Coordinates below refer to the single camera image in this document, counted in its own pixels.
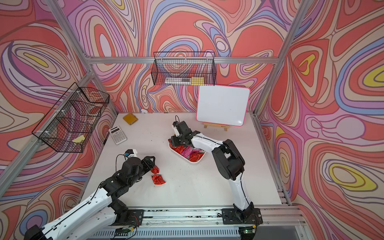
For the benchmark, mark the yellow square pad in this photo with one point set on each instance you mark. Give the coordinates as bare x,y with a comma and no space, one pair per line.
130,119

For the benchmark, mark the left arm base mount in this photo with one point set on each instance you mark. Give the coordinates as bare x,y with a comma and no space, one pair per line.
129,218

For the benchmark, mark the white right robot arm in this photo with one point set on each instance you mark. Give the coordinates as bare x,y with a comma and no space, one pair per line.
229,162

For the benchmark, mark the yellow sticky notes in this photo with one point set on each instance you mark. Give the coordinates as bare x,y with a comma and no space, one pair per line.
197,81

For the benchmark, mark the yellow note in left basket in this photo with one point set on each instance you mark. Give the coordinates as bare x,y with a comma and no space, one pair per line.
79,139

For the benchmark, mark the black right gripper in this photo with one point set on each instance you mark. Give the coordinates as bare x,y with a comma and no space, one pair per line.
175,143

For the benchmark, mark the black wire basket left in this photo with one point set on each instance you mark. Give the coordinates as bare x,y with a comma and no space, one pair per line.
75,113

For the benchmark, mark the black wire basket back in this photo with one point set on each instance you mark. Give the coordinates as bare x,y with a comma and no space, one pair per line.
177,68

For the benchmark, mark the grey calculator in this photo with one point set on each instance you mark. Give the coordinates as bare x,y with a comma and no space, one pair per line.
117,135

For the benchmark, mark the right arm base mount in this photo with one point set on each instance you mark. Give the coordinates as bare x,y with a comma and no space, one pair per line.
251,216

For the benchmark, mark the black wire basket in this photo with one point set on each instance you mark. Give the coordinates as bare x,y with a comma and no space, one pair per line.
75,113
177,68

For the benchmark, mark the white plastic storage box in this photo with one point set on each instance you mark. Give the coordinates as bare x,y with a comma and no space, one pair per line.
178,150

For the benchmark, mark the wooden easel stand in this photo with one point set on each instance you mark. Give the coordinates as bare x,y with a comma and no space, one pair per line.
225,127

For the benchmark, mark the pink framed whiteboard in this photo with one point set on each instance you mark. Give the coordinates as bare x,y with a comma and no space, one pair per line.
223,105

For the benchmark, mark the pink tea bag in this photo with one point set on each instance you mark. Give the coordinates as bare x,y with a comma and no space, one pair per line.
187,152

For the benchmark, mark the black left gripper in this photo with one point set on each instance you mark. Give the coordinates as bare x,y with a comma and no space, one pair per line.
148,165

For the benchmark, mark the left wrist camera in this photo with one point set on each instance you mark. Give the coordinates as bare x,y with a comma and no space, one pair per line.
130,153

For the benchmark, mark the green circuit board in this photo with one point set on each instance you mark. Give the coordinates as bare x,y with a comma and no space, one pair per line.
123,231

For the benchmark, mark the black marker pen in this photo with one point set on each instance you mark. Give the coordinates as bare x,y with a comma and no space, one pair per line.
106,138

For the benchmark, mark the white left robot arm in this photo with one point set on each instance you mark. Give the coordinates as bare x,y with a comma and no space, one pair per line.
101,209

